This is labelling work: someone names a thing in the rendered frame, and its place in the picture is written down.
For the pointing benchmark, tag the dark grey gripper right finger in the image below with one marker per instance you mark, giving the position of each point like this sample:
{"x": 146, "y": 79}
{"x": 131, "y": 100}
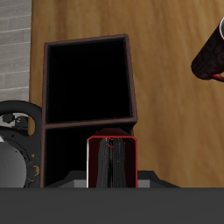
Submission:
{"x": 145, "y": 176}

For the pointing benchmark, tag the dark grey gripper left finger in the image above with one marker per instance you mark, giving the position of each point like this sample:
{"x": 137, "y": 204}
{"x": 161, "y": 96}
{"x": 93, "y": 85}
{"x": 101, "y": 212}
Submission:
{"x": 79, "y": 176}

